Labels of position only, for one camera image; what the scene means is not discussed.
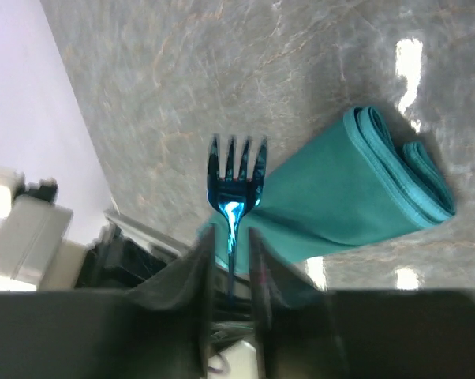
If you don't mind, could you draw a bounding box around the teal satin napkin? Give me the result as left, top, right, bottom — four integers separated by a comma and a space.
197, 105, 458, 273

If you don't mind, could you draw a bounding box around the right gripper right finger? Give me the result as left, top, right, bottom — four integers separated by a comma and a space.
249, 228, 332, 378

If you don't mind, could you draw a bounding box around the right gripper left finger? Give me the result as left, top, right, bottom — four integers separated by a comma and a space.
125, 227, 216, 378

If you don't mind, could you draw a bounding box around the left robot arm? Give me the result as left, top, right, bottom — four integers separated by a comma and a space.
0, 168, 166, 292

